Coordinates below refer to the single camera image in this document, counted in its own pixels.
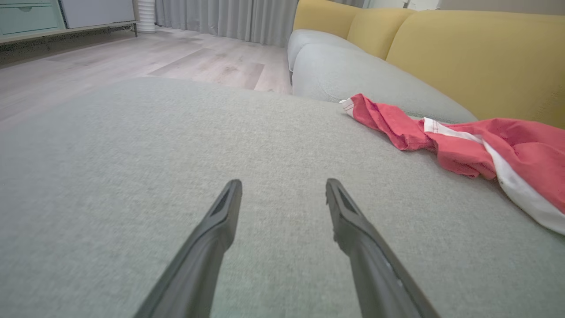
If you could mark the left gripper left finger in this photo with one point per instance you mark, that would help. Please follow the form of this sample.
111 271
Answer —
198 265

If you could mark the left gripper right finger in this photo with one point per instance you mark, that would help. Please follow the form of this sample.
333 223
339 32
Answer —
375 282

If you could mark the red shorts white trim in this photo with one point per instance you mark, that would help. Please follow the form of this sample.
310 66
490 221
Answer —
529 159

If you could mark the large grey sofa seat cushion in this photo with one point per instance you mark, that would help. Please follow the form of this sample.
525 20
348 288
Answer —
132 176

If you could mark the grey pleated curtain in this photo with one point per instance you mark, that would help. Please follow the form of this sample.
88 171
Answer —
229 17

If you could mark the large yellow sofa back cushion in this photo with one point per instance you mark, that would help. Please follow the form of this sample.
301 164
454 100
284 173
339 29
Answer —
485 57

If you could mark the small grey sofa seat cushion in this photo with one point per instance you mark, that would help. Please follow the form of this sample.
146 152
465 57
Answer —
309 39

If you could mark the white ribbed cylinder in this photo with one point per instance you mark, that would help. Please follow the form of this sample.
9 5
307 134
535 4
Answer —
146 15

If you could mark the low cabinet with teal drawer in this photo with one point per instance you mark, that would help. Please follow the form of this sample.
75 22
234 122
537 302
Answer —
31 17

